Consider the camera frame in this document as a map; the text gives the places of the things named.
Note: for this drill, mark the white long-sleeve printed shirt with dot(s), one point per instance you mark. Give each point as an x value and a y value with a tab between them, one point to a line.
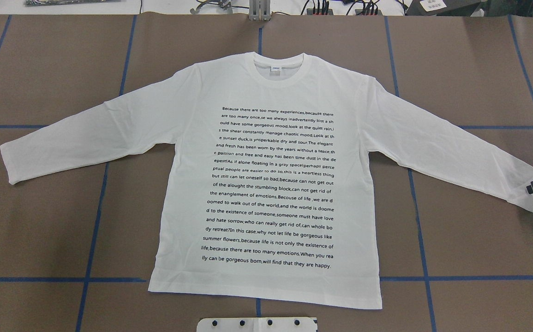
270	192

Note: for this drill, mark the upper black orange circuit module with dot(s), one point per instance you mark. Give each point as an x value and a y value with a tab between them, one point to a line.
319	7

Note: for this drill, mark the white labelled black box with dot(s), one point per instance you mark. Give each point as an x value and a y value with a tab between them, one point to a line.
463	8

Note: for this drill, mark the white camera stand base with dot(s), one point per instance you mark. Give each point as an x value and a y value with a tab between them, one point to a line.
258	324

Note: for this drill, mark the aluminium frame post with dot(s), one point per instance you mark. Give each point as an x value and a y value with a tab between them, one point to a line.
259	10

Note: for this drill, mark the black orange circuit module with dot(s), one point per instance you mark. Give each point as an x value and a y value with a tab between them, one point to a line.
364	8
319	7

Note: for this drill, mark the silver foil tray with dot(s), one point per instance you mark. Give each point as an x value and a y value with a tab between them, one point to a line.
61	2

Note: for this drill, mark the lower black orange circuit module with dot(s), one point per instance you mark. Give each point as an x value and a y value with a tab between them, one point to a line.
364	8

